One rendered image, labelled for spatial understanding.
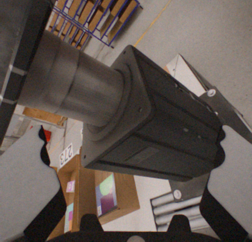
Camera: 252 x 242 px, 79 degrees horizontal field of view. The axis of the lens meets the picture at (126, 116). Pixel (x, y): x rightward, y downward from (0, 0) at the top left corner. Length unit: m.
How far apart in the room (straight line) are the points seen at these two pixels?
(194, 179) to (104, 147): 0.32
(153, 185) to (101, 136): 0.38
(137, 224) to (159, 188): 0.15
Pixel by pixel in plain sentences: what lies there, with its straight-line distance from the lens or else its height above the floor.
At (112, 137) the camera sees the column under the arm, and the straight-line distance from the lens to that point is 0.23.
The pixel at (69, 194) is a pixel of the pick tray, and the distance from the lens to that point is 1.17.
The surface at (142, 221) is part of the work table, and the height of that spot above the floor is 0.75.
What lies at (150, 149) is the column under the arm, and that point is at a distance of 0.25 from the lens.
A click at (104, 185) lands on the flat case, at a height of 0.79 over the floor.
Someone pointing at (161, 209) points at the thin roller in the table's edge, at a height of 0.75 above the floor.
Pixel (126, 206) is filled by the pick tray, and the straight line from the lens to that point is 0.59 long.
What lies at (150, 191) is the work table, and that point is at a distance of 0.60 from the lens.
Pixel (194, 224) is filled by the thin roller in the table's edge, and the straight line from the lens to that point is 0.52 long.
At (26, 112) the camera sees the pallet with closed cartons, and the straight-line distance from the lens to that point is 4.75.
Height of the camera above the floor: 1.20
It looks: 34 degrees down
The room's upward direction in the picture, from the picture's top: 67 degrees counter-clockwise
